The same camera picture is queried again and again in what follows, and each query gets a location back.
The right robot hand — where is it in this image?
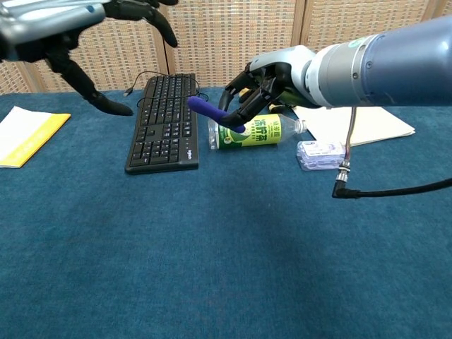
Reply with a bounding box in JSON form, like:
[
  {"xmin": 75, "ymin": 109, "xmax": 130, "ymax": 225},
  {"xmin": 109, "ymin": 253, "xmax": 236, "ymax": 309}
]
[{"xmin": 218, "ymin": 44, "xmax": 321, "ymax": 128}]

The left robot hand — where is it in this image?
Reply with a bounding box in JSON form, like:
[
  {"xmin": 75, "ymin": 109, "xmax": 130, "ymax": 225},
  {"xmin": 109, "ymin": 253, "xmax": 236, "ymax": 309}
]
[{"xmin": 0, "ymin": 0, "xmax": 179, "ymax": 117}]

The purple cylindrical stick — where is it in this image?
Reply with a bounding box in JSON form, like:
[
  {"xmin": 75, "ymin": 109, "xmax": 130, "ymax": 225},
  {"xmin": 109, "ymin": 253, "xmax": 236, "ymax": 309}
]
[{"xmin": 186, "ymin": 96, "xmax": 248, "ymax": 134}]

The black white penguin plush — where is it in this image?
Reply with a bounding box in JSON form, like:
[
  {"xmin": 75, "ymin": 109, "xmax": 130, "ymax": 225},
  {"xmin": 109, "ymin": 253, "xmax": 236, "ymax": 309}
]
[{"xmin": 238, "ymin": 88, "xmax": 296, "ymax": 113}]

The green label plastic bottle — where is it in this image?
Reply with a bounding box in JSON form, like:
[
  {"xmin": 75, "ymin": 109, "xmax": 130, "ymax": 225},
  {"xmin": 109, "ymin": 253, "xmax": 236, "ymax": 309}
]
[{"xmin": 207, "ymin": 114, "xmax": 308, "ymax": 152}]

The woven folding screen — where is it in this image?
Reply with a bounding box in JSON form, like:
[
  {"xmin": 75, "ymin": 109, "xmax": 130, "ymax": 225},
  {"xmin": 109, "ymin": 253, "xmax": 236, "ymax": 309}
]
[{"xmin": 0, "ymin": 0, "xmax": 452, "ymax": 95}]

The clear plastic clip box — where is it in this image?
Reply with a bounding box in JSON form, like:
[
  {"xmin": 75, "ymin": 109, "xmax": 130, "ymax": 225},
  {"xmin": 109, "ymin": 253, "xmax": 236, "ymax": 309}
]
[{"xmin": 297, "ymin": 140, "xmax": 346, "ymax": 172}]

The yellow white notebook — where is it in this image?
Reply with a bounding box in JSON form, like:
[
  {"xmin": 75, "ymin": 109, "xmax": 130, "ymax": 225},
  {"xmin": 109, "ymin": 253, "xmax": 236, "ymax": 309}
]
[{"xmin": 0, "ymin": 105, "xmax": 72, "ymax": 170}]

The cream paper folder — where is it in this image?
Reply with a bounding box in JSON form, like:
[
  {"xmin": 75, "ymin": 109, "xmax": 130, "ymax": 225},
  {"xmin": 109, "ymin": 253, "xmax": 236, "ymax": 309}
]
[{"xmin": 291, "ymin": 105, "xmax": 417, "ymax": 148}]

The black computer keyboard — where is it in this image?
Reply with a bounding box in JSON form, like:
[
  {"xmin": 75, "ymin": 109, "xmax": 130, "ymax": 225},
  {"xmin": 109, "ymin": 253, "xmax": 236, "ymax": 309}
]
[{"xmin": 124, "ymin": 73, "xmax": 200, "ymax": 176}]

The blue table cloth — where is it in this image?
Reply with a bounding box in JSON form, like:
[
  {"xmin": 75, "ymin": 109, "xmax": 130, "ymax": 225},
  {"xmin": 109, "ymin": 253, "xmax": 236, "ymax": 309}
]
[{"xmin": 0, "ymin": 83, "xmax": 452, "ymax": 339}]

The black keyboard usb cable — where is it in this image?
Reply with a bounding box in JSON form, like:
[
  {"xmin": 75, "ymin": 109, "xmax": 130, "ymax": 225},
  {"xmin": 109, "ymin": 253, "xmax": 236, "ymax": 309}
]
[{"xmin": 124, "ymin": 71, "xmax": 210, "ymax": 108}]

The black arm cable with connector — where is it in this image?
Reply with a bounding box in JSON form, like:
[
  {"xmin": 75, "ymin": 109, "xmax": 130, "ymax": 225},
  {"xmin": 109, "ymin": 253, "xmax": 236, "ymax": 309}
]
[{"xmin": 331, "ymin": 105, "xmax": 452, "ymax": 200}]

